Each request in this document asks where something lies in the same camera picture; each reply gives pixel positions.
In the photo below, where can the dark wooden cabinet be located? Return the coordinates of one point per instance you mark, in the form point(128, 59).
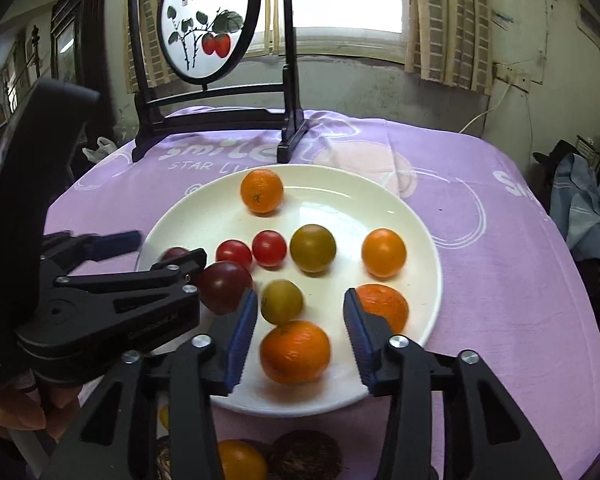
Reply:
point(87, 35)

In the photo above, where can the checkered beige curtain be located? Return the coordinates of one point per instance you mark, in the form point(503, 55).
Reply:
point(152, 60)
point(450, 25)

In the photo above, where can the person's left hand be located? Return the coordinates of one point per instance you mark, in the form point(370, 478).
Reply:
point(15, 407)

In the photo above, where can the white plastic bag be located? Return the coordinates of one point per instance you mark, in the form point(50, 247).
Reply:
point(102, 147)

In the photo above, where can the wall vent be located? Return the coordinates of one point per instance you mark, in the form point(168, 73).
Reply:
point(590, 22)

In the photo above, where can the dark purple tomato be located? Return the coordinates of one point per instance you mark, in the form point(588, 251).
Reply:
point(225, 287)
point(174, 253)

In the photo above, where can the blue cloth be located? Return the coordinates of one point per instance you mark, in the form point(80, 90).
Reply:
point(585, 210)

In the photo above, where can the white wall socket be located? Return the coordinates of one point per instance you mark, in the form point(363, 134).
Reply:
point(514, 77)

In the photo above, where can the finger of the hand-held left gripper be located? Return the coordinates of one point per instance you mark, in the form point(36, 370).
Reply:
point(110, 245)
point(150, 282)

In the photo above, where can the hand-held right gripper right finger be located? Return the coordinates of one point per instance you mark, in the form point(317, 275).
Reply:
point(357, 340)

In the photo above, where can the small green tomato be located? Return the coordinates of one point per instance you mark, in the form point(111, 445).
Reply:
point(281, 302)

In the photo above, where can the red cherry tomato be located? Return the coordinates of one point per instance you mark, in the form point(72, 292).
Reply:
point(233, 255)
point(269, 248)

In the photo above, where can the purple printed tablecloth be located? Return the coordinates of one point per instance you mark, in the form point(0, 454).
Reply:
point(505, 285)

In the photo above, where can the mandarin orange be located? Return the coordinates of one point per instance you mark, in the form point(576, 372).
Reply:
point(294, 352)
point(387, 310)

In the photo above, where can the black framed round painted screen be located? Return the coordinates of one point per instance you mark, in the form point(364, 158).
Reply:
point(205, 10)

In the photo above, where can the white oval plate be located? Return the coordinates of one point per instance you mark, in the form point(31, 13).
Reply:
point(340, 210)

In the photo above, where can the large green tomato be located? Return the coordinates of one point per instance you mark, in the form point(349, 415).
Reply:
point(312, 248)

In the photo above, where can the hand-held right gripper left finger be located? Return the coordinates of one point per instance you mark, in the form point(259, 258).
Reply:
point(242, 340)

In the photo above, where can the yellow orange tomato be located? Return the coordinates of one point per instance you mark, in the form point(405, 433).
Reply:
point(164, 416)

